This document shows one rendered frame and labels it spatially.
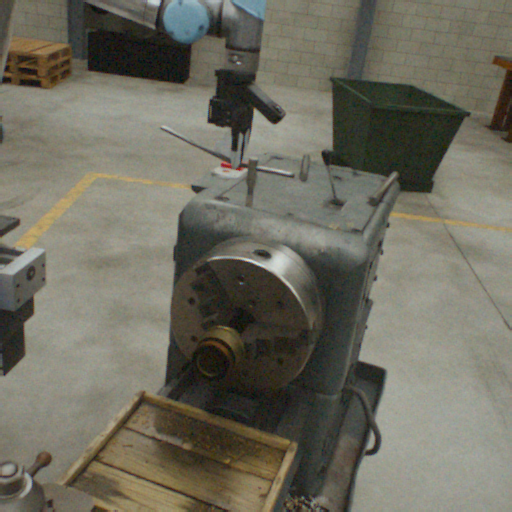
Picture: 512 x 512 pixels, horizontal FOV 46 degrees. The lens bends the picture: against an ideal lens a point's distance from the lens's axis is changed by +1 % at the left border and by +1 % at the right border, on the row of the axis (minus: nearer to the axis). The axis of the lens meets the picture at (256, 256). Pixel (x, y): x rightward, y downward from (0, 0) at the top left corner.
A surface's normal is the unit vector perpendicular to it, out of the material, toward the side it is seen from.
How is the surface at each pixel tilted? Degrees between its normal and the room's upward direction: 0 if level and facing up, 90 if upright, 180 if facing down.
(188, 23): 90
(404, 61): 90
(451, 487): 0
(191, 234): 90
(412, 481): 0
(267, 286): 90
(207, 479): 0
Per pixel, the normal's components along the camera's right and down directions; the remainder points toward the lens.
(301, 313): -0.33, 0.37
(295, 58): -0.05, 0.42
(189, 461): 0.12, -0.90
